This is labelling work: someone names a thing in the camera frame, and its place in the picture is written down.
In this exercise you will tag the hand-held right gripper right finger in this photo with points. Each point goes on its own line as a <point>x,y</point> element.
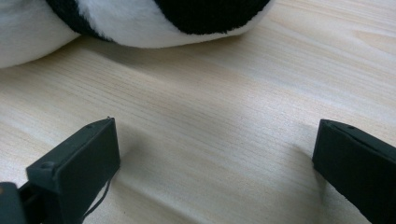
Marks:
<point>358,165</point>

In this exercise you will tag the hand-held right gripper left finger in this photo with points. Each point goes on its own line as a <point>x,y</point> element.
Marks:
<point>77,161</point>

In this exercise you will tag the black white panda plush toy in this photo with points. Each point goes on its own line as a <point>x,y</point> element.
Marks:
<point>140,31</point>

